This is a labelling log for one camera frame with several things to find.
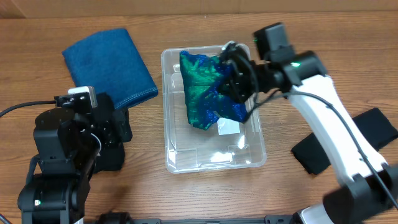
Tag blue sequin cloth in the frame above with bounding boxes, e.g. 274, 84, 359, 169
179, 51, 248, 131

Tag black cloth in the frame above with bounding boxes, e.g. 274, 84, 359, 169
291, 133, 330, 175
353, 108, 397, 152
93, 144, 125, 174

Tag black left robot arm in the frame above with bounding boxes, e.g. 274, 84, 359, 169
17, 93, 132, 223

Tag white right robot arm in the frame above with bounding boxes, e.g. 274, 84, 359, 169
219, 22, 397, 223

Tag white label in container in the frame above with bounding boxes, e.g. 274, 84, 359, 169
217, 118, 240, 136

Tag clear plastic container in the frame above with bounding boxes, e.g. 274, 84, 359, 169
161, 48, 267, 174

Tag dark blue folded towel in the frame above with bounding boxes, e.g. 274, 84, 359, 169
62, 28, 159, 109

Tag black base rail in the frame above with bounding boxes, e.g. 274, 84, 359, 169
94, 212, 297, 224

